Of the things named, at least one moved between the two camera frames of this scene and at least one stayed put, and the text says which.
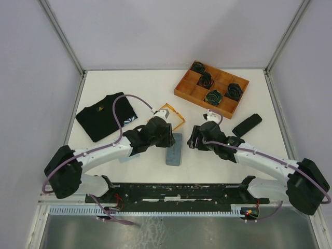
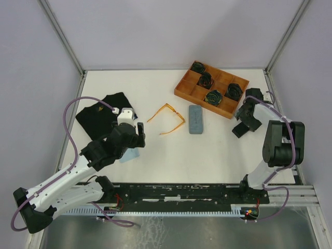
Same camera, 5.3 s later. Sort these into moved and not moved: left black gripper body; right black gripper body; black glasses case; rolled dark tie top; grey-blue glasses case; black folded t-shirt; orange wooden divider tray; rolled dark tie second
Moved: grey-blue glasses case; right black gripper body; left black gripper body
Not moved: black folded t-shirt; black glasses case; rolled dark tie top; rolled dark tie second; orange wooden divider tray
